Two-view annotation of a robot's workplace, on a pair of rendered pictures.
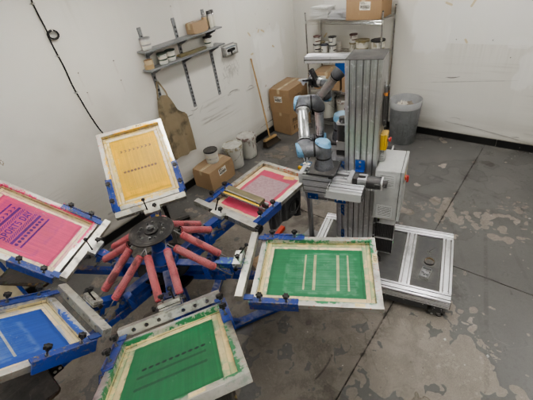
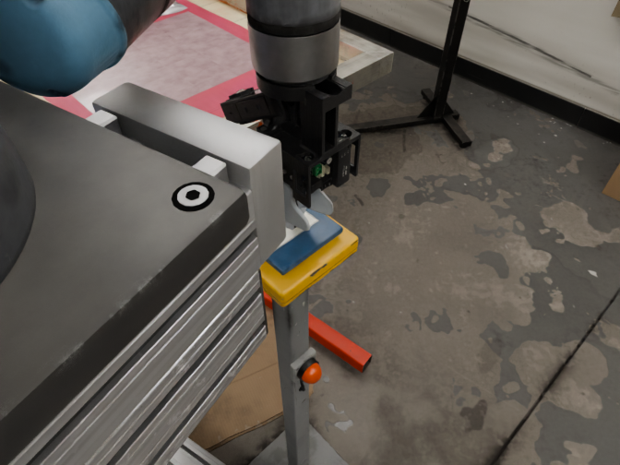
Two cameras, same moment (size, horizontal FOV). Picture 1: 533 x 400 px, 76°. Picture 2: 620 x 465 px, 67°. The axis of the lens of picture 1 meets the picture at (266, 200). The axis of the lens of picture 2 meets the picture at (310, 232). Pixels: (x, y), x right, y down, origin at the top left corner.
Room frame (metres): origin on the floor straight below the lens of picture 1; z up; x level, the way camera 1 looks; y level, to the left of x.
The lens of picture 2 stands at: (2.88, -0.84, 1.39)
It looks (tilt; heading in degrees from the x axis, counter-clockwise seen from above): 47 degrees down; 92
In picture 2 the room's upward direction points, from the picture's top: straight up
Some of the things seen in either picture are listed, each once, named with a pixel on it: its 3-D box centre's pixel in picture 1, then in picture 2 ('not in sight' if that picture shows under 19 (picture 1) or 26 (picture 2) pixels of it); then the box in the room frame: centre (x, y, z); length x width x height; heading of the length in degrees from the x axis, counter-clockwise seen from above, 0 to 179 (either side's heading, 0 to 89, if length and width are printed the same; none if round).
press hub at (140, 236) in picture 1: (178, 292); not in sight; (1.77, 0.78, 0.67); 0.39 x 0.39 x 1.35
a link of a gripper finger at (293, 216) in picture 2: not in sight; (292, 213); (2.85, -0.47, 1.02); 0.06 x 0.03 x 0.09; 136
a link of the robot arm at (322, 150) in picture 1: (322, 148); not in sight; (2.28, -0.48, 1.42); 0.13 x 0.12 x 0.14; 80
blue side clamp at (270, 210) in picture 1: (267, 214); not in sight; (2.16, 0.01, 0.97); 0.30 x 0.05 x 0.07; 136
